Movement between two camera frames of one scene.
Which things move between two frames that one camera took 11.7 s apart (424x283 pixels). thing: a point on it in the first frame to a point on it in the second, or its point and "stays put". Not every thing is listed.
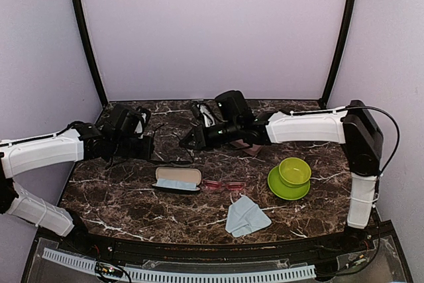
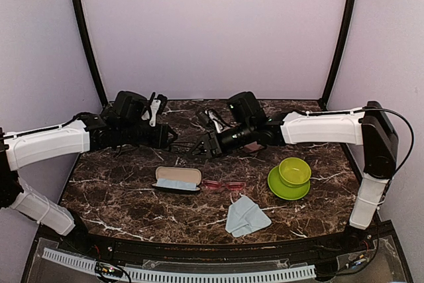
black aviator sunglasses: x=187 y=149 to x=146 y=152
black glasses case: x=182 y=180 stays put
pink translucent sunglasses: x=210 y=184 stays put
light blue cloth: x=175 y=183 stays put
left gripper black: x=148 y=148 to x=160 y=139
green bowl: x=294 y=172 stays put
